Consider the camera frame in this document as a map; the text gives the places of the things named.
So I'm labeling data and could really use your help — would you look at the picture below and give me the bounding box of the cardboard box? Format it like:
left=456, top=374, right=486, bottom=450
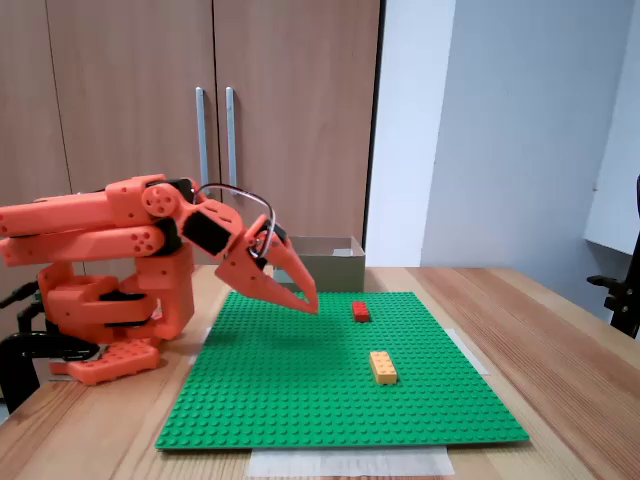
left=272, top=235, right=367, bottom=294

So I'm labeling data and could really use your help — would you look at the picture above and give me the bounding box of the green lego baseplate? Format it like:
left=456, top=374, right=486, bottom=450
left=155, top=291, right=531, bottom=452

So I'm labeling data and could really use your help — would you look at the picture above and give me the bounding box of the yellow lego block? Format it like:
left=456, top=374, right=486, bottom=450
left=369, top=350, right=400, bottom=386

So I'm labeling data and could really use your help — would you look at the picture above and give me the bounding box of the masking tape strip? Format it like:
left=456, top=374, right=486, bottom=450
left=248, top=446, right=456, bottom=478
left=447, top=328, right=490, bottom=376
left=187, top=325, right=214, bottom=366

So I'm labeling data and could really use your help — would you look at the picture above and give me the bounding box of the brown wooden cabinet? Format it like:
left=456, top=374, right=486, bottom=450
left=0, top=0, right=387, bottom=321

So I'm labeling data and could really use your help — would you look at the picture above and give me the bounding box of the black table clamp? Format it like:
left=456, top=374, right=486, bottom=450
left=0, top=329, right=101, bottom=415

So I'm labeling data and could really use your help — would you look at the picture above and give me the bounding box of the white cabinet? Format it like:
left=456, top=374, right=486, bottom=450
left=583, top=0, right=640, bottom=257

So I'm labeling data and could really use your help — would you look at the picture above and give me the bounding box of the black chair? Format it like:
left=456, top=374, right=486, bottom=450
left=586, top=173, right=640, bottom=341

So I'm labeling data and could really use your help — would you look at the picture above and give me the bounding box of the gripper servo cable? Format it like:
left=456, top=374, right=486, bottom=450
left=191, top=182, right=278, bottom=261

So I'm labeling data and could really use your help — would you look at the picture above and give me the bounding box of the silver cabinet handle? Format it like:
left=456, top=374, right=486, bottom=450
left=195, top=86, right=211, bottom=187
left=225, top=86, right=239, bottom=188

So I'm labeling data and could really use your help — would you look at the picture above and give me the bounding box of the black cable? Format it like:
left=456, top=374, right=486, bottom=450
left=0, top=281, right=42, bottom=309
left=16, top=298, right=49, bottom=334

